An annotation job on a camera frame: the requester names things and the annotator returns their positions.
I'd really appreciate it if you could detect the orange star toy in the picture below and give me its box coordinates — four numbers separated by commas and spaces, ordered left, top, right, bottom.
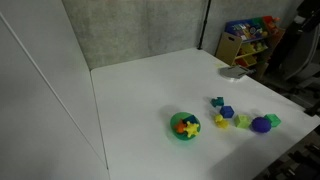
174, 120, 187, 134

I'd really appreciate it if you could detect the dark blue toy in bowl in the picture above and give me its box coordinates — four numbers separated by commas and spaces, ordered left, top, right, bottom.
183, 115, 198, 124

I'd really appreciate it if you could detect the wooden toy shelf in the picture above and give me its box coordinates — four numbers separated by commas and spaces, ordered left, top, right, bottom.
215, 16, 285, 80

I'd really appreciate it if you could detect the teal green toy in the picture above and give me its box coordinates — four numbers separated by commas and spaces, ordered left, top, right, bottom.
210, 97, 224, 107

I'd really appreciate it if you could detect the light green cube toy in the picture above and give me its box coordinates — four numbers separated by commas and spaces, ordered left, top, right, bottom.
234, 115, 251, 129

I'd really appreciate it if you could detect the black vertical pole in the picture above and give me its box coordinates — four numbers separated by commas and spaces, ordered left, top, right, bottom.
197, 0, 212, 50

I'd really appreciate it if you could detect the purple ball toy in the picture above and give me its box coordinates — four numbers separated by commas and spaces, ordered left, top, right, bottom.
251, 117, 271, 133

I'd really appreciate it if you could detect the green bowl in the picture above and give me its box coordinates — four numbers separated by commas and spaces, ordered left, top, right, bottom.
170, 112, 201, 141

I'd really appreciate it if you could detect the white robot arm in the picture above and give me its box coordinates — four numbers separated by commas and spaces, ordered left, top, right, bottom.
265, 0, 320, 82

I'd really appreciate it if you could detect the yellow duck toy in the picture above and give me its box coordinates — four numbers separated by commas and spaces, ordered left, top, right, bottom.
214, 114, 229, 129

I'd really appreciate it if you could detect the blue cube toy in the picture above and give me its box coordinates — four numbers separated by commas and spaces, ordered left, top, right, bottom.
220, 106, 234, 118

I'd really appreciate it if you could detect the yellow spiky toy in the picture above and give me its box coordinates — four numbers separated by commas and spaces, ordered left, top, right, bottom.
184, 121, 199, 138

